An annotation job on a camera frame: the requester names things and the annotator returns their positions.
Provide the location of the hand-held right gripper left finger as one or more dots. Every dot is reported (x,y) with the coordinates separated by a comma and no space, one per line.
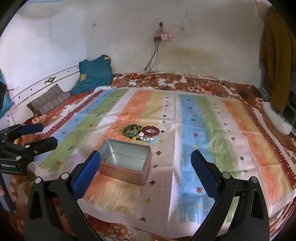
(86,176)

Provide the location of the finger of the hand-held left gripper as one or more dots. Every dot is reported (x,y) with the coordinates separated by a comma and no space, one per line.
(30,128)
(46,143)

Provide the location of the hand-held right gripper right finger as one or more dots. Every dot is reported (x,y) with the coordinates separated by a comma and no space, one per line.
(204,176)

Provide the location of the silver metal tin box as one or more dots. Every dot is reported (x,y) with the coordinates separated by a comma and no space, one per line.
(126,162)

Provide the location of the green bangle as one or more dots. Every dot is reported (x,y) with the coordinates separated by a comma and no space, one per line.
(130,134)

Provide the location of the grey striped folded cloth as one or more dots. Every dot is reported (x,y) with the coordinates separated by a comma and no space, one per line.
(48,99)

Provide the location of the blue cloth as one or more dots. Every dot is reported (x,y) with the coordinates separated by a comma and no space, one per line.
(5,102)

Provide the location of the white headboard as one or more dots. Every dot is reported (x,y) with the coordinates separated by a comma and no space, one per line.
(30,90)

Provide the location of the multicolour striped mat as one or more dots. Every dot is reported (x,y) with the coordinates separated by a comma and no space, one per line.
(196,129)

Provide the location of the teal cloth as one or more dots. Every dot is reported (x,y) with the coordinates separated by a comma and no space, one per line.
(94,71)

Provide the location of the small black object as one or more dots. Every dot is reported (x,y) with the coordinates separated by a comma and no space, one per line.
(243,94)

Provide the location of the white rolled bolster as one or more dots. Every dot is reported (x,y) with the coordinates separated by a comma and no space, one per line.
(276,118)

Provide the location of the mustard hanging cloth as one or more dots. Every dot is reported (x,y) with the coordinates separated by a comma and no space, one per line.
(276,58)

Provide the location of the pink power strip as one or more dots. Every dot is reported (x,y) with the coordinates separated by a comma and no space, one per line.
(165,36)

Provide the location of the white wall socket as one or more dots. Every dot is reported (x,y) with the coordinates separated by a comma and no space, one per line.
(160,23)

